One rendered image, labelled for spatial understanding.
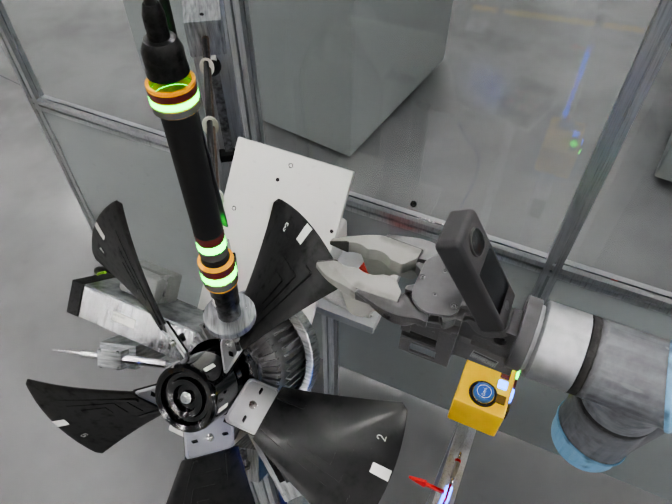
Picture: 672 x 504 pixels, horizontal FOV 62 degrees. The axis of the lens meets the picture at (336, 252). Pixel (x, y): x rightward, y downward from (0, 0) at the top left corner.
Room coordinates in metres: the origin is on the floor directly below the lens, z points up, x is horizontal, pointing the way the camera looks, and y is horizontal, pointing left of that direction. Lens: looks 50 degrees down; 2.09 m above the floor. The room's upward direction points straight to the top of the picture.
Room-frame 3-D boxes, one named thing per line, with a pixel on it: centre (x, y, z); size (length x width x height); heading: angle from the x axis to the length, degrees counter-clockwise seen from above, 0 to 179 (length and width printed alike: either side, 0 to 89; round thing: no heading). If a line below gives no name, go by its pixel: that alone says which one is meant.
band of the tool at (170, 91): (0.43, 0.14, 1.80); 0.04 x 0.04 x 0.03
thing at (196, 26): (1.04, 0.25, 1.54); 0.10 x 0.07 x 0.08; 10
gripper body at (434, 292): (0.31, -0.13, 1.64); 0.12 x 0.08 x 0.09; 65
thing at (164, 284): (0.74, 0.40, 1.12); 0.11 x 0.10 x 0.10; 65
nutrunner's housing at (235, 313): (0.43, 0.14, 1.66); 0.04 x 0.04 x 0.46
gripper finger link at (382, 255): (0.37, -0.04, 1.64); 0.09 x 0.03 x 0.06; 58
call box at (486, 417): (0.55, -0.31, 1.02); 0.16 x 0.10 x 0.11; 155
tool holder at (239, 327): (0.44, 0.15, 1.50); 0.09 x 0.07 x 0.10; 10
